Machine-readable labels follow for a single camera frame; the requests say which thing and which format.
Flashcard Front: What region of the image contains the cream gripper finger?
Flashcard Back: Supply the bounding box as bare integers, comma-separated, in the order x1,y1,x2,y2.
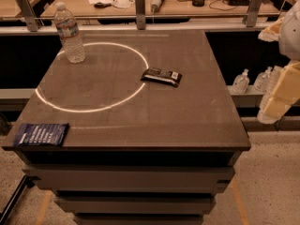
257,61,300,124
258,18,284,42

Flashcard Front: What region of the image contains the black chocolate rxbar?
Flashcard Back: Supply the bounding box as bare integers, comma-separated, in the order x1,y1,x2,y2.
141,67,182,87

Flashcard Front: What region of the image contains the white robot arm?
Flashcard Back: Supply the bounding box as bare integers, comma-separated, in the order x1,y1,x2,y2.
257,1,300,124

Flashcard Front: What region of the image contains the right sanitizer bottle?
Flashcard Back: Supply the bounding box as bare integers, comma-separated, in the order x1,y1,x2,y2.
253,67,273,92

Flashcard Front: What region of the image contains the sanitizer bottle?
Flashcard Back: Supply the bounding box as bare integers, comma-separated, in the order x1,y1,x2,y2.
253,67,273,92
232,68,249,94

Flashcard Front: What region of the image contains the left sanitizer bottle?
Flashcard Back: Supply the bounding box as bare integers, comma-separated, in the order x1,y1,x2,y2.
232,68,249,94

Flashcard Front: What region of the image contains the dark table with drawers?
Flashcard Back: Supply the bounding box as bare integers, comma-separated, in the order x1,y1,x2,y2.
3,30,250,225

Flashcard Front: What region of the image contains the clear plastic water bottle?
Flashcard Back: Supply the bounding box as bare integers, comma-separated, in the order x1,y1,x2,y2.
54,2,85,64

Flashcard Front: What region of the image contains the right metal bracket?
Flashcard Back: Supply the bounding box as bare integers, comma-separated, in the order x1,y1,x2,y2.
243,0,267,27

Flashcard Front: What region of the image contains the metal bracket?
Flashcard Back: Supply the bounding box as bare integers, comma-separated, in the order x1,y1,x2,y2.
16,0,39,32
135,0,146,30
243,0,267,27

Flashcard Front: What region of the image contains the middle metal bracket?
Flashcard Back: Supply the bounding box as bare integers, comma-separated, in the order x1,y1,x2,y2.
135,0,146,30

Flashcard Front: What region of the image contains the left metal bracket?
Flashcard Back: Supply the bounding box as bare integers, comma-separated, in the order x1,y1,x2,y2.
16,0,39,32

